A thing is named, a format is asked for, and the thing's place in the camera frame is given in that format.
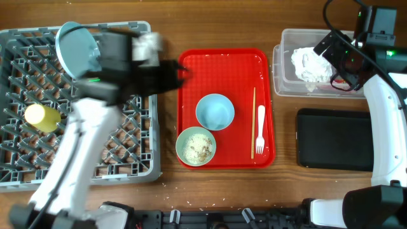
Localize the red snack wrapper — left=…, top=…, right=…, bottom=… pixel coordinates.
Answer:
left=317, top=76, right=350, bottom=94

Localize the white napkin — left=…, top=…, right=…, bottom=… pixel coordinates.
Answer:
left=291, top=47, right=333, bottom=92

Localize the light blue bowl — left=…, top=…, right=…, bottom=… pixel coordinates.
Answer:
left=195, top=94, right=235, bottom=131

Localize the light blue plate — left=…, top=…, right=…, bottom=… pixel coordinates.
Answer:
left=55, top=22, right=101, bottom=80

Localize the green bowl with food scraps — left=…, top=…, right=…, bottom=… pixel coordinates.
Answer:
left=176, top=127, right=217, bottom=167

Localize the yellow plastic cup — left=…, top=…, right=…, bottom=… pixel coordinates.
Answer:
left=24, top=104, right=62, bottom=133

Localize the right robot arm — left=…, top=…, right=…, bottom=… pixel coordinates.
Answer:
left=296, top=4, right=406, bottom=228

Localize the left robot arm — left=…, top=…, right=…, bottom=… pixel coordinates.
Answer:
left=9, top=25, right=183, bottom=228

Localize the grey dishwasher rack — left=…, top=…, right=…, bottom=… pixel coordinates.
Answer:
left=1, top=27, right=160, bottom=192

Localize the red plastic tray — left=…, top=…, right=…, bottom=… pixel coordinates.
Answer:
left=177, top=48, right=276, bottom=169

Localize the clear plastic bin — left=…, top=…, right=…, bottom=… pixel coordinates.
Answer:
left=271, top=29, right=364, bottom=99

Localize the black plastic tray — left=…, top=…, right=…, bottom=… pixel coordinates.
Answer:
left=296, top=108, right=373, bottom=172

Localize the wooden chopstick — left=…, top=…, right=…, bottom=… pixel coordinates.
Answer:
left=251, top=87, right=256, bottom=160

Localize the white plastic fork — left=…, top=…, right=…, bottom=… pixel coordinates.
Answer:
left=256, top=105, right=265, bottom=154

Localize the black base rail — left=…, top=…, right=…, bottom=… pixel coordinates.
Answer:
left=129, top=208, right=316, bottom=229

